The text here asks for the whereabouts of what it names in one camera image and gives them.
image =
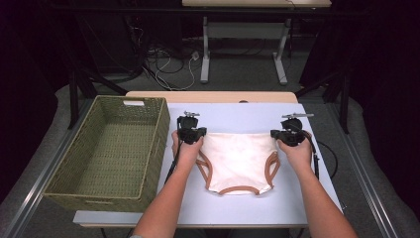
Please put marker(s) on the person's left hand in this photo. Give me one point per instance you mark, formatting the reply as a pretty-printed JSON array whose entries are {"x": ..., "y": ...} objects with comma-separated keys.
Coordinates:
[{"x": 186, "y": 155}]

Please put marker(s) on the green woven basket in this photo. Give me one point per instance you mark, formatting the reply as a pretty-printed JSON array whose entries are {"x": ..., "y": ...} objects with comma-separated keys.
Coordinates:
[{"x": 115, "y": 152}]

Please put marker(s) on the black metal stand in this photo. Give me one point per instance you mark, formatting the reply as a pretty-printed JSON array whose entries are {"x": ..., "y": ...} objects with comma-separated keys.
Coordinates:
[
  {"x": 345, "y": 99},
  {"x": 73, "y": 99}
]

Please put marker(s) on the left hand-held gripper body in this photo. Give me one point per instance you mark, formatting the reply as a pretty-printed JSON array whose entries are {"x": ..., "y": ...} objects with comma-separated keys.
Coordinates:
[{"x": 188, "y": 130}]

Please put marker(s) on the wooden desk with white legs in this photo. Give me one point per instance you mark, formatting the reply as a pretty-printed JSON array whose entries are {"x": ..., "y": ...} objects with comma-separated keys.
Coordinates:
[{"x": 244, "y": 29}]

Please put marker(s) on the aluminium frame rail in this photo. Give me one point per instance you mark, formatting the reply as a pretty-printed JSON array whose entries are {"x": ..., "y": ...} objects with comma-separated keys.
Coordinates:
[
  {"x": 39, "y": 178},
  {"x": 363, "y": 178}
]

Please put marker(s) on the person's right hand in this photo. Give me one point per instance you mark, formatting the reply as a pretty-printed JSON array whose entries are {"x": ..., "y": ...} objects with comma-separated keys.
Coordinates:
[{"x": 298, "y": 157}]

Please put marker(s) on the white table mat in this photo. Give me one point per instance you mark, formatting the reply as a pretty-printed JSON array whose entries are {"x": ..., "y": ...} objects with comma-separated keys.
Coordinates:
[{"x": 237, "y": 211}]

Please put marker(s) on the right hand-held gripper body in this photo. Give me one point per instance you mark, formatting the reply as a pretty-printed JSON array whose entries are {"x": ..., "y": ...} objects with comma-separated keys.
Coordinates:
[{"x": 292, "y": 134}]

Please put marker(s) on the cream baby bodysuit brown trim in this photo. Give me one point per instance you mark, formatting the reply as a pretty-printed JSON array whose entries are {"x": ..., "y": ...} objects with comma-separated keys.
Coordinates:
[{"x": 237, "y": 162}]

